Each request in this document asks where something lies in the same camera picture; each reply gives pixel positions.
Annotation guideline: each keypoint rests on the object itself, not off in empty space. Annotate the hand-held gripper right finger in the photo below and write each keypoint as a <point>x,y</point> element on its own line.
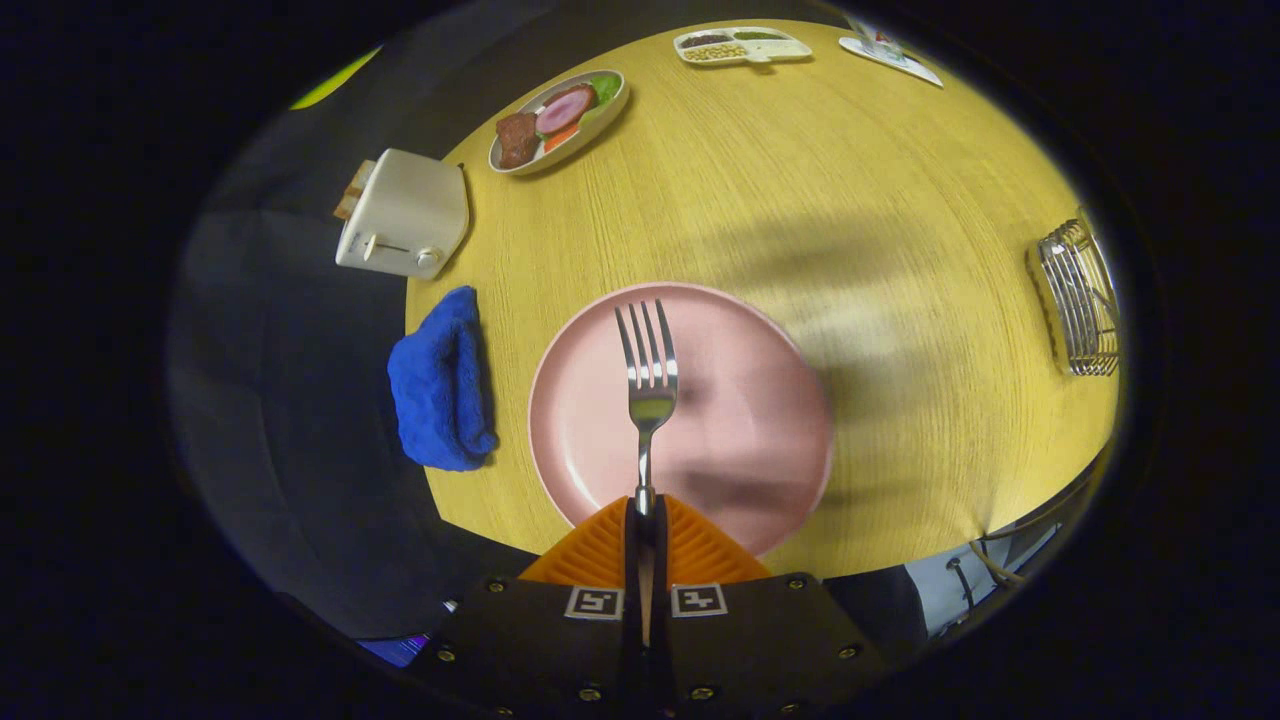
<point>662,560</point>

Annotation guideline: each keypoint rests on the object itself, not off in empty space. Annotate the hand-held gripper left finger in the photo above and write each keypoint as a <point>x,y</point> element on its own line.
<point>630,560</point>

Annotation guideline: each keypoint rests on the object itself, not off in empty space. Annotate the silver fork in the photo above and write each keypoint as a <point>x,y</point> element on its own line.
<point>650,400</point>

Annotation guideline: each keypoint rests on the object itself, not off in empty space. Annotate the pink round plate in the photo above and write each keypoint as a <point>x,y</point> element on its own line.
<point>750,430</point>

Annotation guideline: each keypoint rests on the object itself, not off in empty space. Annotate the blue towel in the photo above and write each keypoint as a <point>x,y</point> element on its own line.
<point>440,390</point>

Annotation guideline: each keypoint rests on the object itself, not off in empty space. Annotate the white toaster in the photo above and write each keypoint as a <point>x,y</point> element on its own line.
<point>410,215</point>

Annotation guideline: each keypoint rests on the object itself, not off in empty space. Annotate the orange carrot slice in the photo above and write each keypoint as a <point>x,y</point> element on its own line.
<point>560,137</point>

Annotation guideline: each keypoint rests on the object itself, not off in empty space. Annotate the large brown meat piece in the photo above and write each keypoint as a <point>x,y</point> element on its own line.
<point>517,140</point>

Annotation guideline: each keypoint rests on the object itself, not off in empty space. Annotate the grey oval food plate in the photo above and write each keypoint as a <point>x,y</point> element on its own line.
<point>600,120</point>

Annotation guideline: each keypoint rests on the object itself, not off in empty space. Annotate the toast bread slice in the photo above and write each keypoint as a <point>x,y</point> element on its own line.
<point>360,177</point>
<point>346,205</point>

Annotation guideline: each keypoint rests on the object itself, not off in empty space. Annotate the pink ham slice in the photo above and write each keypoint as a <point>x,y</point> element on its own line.
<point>563,110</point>

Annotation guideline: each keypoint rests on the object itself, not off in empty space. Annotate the green lettuce leaf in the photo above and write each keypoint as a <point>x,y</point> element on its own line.
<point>605,86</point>

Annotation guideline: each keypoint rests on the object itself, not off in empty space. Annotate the pile of yellow beans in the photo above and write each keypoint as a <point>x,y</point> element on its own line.
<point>714,53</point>

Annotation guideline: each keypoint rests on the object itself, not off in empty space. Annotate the pile of dark beans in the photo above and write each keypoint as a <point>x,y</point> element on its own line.
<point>706,41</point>

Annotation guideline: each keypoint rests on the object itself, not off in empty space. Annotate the white divided dish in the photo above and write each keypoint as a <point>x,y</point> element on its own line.
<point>785,49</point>

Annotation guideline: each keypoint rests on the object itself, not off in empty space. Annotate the pile of green beans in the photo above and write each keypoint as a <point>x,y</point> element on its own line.
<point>760,35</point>

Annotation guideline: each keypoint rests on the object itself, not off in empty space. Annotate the white square coaster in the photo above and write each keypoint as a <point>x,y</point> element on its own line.
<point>910,68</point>

